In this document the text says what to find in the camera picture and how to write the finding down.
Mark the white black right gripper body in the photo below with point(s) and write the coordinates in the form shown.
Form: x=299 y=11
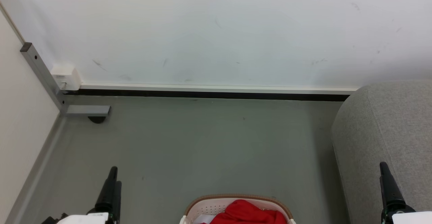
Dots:
x=411 y=218

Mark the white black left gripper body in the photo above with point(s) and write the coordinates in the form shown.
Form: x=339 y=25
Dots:
x=87 y=218

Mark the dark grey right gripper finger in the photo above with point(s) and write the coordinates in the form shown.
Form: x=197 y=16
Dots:
x=389 y=193

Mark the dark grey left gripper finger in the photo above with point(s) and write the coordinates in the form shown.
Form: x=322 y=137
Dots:
x=117 y=200
x=108 y=193

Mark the red and white garment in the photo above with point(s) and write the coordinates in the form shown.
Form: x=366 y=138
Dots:
x=248 y=214

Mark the grey fabric sofa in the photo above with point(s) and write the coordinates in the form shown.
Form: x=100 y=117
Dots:
x=391 y=129

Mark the grey floor skirting strip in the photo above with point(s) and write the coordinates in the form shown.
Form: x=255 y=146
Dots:
x=37 y=173

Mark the white laundry basket brown rim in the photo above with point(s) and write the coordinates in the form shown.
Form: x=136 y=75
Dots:
x=209 y=205

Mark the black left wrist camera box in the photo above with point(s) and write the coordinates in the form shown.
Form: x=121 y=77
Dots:
x=54 y=220

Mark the black round frame foot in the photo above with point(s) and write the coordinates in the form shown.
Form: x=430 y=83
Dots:
x=97 y=119

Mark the white wall socket box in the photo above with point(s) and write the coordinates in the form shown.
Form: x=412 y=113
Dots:
x=66 y=76

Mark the grey metal frame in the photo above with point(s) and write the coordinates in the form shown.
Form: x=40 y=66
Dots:
x=44 y=73

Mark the white black wall skirting strip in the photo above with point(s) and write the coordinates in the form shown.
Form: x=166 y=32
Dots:
x=216 y=92

